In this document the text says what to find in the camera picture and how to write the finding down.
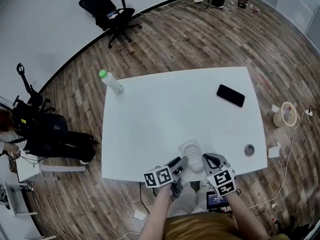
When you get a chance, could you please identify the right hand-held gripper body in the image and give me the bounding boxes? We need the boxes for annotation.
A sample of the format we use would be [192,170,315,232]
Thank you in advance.
[206,164,238,197]

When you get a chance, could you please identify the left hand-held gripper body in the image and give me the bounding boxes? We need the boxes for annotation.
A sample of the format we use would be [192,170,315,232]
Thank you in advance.
[143,165,185,200]

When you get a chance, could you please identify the white plastic object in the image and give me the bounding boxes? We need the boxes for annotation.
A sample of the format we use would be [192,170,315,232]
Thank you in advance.
[177,138,205,174]

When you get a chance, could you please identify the person's right forearm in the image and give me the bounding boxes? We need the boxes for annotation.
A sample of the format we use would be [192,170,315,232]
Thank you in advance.
[223,191,272,240]

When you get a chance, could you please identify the person's left forearm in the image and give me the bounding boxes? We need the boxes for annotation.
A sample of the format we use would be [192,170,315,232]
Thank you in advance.
[138,183,176,240]

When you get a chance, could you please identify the small black monitor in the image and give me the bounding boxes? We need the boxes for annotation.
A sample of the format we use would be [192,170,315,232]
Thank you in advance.
[206,191,230,212]

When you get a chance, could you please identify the person's white trousers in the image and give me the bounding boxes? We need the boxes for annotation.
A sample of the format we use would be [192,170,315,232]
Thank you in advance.
[172,182,210,216]

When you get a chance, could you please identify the large white table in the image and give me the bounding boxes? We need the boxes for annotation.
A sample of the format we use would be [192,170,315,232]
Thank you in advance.
[101,66,268,183]

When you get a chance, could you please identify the person's mustard shirt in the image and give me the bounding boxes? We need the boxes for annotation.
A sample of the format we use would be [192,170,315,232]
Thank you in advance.
[163,212,291,240]

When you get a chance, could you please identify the black smartphone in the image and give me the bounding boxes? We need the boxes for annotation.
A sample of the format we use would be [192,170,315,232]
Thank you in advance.
[216,83,246,108]

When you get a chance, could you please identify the cream waste bin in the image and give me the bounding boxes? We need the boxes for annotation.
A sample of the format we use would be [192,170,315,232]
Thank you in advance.
[272,101,298,128]

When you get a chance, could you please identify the white bottle green cap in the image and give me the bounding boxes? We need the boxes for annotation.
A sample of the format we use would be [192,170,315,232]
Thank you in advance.
[98,69,125,96]

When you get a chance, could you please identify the small white table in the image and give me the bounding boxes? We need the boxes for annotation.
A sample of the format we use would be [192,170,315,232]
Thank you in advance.
[14,153,87,182]

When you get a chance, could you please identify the black office chair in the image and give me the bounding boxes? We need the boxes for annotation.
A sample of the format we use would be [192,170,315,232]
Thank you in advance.
[77,0,143,49]

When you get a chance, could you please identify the frosted glass partition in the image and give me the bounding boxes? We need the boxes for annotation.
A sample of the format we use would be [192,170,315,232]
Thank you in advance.
[246,0,320,35]

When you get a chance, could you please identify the black cable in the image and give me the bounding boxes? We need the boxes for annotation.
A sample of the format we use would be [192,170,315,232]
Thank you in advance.
[139,182,151,214]

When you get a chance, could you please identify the grey cable grommet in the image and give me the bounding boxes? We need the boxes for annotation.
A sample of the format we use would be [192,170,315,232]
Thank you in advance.
[243,143,256,157]

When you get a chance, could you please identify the white cable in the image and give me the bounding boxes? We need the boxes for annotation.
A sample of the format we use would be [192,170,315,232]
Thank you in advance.
[248,111,307,209]

